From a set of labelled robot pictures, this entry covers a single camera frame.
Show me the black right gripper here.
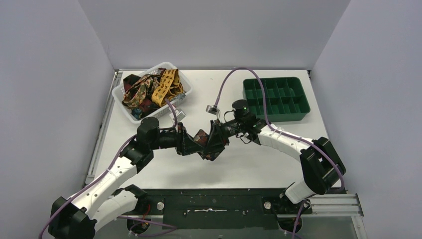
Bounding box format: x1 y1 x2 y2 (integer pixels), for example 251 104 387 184
203 119 244 155

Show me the dark blue floral tie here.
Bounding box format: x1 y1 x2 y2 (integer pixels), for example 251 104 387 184
193 129 210 147

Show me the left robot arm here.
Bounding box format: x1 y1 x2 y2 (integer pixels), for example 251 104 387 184
48 117 209 239

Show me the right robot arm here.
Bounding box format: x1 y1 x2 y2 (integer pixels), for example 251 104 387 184
201 100 346 204

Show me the yellow patterned tie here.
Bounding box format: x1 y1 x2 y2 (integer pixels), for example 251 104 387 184
151 69 184 107

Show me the brown paisley tie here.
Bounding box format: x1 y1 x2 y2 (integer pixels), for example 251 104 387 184
121 74 161 109

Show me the green compartment tray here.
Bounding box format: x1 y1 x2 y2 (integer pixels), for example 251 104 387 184
243 77 311 122

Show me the dark red tie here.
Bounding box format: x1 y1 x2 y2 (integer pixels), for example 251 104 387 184
123 74 141 93

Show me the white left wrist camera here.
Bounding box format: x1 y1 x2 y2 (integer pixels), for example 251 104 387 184
169 110 187 123

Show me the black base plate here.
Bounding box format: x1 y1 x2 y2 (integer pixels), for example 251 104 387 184
113 188 347 231

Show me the aluminium frame rail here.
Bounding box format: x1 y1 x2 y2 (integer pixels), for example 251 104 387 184
95 189 367 239

